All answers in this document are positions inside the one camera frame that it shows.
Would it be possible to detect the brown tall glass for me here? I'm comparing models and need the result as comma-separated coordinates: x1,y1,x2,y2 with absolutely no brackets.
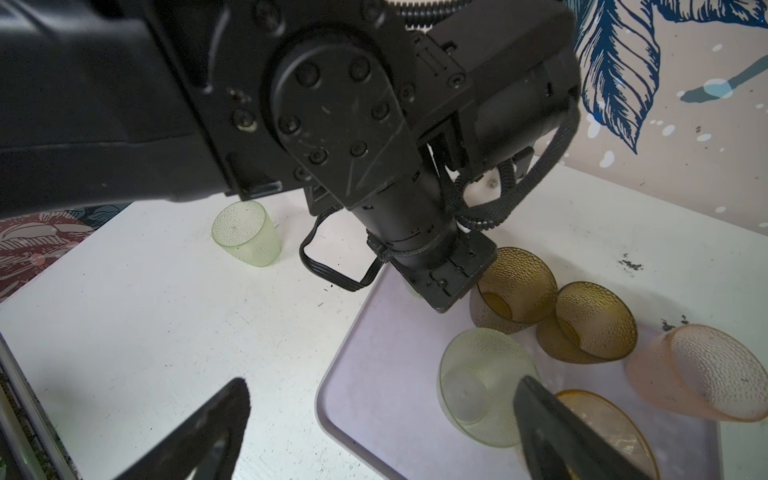
536,281,638,365

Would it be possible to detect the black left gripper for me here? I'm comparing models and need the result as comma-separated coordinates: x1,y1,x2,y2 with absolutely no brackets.
395,231,498,313

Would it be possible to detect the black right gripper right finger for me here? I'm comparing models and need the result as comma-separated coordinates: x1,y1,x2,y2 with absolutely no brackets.
513,376,648,479

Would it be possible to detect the pink textured glass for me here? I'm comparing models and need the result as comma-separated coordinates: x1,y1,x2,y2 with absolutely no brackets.
625,324,767,423

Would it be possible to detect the amber textured glass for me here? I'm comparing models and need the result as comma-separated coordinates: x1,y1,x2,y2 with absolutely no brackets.
556,389,660,479

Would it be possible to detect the black corrugated cable hose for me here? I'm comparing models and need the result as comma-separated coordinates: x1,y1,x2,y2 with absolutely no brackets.
395,0,582,232

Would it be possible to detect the light green textured glass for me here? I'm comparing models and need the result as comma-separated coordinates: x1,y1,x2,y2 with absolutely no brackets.
211,200,281,267

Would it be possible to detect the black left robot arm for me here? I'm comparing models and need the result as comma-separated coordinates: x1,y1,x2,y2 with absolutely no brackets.
1,1,581,312

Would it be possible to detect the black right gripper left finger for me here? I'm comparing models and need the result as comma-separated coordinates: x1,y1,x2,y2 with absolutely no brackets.
118,378,250,479

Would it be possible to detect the yellow clear glass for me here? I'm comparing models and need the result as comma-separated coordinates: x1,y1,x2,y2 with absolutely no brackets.
470,247,558,334

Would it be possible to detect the lilac plastic tray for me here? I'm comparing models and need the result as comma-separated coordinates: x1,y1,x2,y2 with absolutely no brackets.
316,267,723,479

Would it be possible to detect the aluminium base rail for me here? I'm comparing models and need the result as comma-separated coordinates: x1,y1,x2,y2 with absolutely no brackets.
1,341,81,479

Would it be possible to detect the pale green tall glass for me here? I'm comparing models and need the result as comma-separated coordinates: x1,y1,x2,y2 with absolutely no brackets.
437,328,539,449

